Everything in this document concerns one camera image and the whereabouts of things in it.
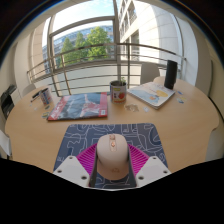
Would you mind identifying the dark blue patterned mouse pad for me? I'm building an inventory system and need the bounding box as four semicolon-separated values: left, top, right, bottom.
53;123;169;190

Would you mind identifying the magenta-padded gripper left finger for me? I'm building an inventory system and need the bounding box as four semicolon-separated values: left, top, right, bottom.
52;143;100;189

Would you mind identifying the white chair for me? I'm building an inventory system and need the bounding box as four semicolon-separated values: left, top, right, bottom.
21;83;38;98
139;62;161;85
0;129;13;158

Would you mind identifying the black printer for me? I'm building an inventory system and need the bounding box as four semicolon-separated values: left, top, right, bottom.
0;84;18;119

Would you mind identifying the tin can plant pot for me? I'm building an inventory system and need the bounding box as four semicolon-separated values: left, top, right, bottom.
109;77;128;104

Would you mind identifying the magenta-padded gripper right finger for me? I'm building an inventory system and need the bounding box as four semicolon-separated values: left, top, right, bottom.
127;143;172;188

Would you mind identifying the small printed can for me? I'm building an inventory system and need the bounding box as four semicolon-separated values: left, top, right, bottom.
39;87;54;108

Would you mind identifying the black cylindrical speaker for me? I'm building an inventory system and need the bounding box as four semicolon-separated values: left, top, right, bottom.
163;59;179;90

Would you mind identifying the light illustrated book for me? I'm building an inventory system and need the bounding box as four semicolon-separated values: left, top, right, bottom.
127;81;176;110

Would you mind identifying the beige computer mouse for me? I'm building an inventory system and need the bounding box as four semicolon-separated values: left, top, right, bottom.
96;133;130;181

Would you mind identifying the metal window railing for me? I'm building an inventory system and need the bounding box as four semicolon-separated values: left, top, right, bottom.
26;42;188;98

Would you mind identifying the red magazine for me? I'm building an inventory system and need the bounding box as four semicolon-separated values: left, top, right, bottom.
46;92;109;122

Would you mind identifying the black pen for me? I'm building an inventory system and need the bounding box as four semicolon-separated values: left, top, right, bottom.
30;90;43;103

